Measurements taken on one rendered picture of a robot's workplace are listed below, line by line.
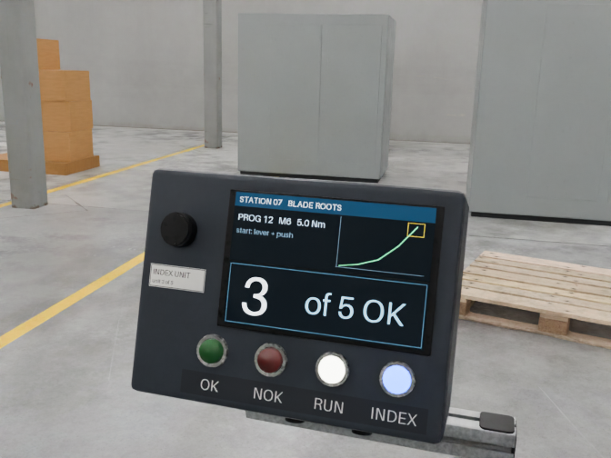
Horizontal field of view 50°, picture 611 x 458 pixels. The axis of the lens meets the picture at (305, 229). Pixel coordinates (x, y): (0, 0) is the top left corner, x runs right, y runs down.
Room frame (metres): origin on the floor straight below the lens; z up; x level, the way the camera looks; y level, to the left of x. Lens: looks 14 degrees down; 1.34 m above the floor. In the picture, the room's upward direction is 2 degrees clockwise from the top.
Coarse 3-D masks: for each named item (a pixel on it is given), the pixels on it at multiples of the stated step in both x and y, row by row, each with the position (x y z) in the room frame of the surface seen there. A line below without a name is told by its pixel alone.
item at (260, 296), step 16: (240, 272) 0.50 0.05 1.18; (256, 272) 0.50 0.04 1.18; (272, 272) 0.49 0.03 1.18; (240, 288) 0.50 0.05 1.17; (256, 288) 0.49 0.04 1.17; (272, 288) 0.49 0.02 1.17; (240, 304) 0.49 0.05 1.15; (256, 304) 0.49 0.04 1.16; (272, 304) 0.49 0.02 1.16; (224, 320) 0.49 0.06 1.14; (240, 320) 0.49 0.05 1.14; (256, 320) 0.49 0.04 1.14; (272, 320) 0.48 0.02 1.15
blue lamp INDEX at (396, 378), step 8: (384, 368) 0.45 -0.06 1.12; (392, 368) 0.45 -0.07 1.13; (400, 368) 0.45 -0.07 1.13; (408, 368) 0.45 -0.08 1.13; (384, 376) 0.45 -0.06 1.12; (392, 376) 0.44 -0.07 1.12; (400, 376) 0.44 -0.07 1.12; (408, 376) 0.44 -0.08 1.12; (384, 384) 0.45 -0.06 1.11; (392, 384) 0.44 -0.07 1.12; (400, 384) 0.44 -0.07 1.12; (408, 384) 0.44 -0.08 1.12; (392, 392) 0.44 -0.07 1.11; (400, 392) 0.44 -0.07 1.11; (408, 392) 0.44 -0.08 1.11
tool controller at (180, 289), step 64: (192, 192) 0.53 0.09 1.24; (256, 192) 0.52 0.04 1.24; (320, 192) 0.50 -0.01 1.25; (384, 192) 0.49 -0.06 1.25; (448, 192) 0.48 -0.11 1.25; (192, 256) 0.52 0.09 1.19; (256, 256) 0.50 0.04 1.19; (320, 256) 0.49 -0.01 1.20; (384, 256) 0.48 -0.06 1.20; (448, 256) 0.47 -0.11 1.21; (192, 320) 0.50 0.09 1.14; (320, 320) 0.47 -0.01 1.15; (384, 320) 0.46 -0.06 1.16; (448, 320) 0.45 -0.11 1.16; (192, 384) 0.49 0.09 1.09; (256, 384) 0.47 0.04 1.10; (320, 384) 0.46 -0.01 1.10; (448, 384) 0.46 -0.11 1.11
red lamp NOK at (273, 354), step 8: (264, 344) 0.48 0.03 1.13; (272, 344) 0.48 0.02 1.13; (256, 352) 0.48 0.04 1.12; (264, 352) 0.47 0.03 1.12; (272, 352) 0.47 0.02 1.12; (280, 352) 0.47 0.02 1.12; (256, 360) 0.48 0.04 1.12; (264, 360) 0.47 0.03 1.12; (272, 360) 0.47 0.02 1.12; (280, 360) 0.47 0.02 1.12; (256, 368) 0.48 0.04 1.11; (264, 368) 0.47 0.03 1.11; (272, 368) 0.47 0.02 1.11; (280, 368) 0.47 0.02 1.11; (272, 376) 0.47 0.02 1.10
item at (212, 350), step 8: (208, 336) 0.49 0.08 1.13; (216, 336) 0.49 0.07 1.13; (200, 344) 0.49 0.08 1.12; (208, 344) 0.48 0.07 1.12; (216, 344) 0.48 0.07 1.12; (224, 344) 0.49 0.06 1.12; (200, 352) 0.49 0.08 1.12; (208, 352) 0.48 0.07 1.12; (216, 352) 0.48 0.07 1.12; (224, 352) 0.49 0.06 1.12; (200, 360) 0.49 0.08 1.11; (208, 360) 0.48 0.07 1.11; (216, 360) 0.48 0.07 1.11; (224, 360) 0.48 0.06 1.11
